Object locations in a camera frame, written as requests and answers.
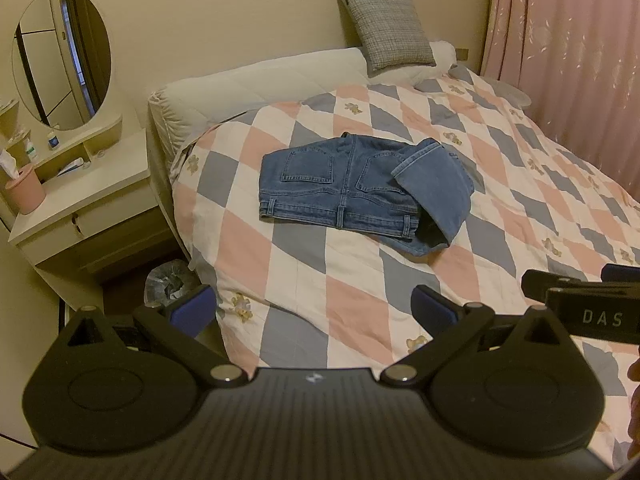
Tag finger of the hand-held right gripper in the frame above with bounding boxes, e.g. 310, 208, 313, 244
601, 263, 640, 287
520, 269, 603, 307

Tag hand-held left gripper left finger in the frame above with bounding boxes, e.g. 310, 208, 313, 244
60, 284, 249, 389

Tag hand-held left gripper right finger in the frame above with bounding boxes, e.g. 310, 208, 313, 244
380, 284, 574, 390

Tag blue denim jeans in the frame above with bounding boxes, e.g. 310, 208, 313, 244
258, 132, 475, 257

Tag person's right hand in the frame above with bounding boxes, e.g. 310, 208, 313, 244
625, 359, 640, 461

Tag trash bin with clear bag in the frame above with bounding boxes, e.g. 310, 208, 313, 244
143, 258, 202, 307

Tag checkered pink grey quilt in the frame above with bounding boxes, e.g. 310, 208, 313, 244
169, 62, 640, 461

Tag cream dressing table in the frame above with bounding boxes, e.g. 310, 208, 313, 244
0, 95, 175, 312

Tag pink tissue holder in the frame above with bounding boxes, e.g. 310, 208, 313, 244
0, 149, 47, 215

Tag white quilted bed cushion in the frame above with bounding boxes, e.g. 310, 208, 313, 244
147, 47, 372, 173

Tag pink curtain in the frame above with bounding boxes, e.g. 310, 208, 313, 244
479, 0, 640, 187

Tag white pillow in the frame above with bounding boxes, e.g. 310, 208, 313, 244
367, 40, 459, 87

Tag oval mirror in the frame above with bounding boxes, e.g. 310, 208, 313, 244
11, 0, 112, 132

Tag grey woven pillow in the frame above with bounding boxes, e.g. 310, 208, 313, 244
336, 0, 436, 72

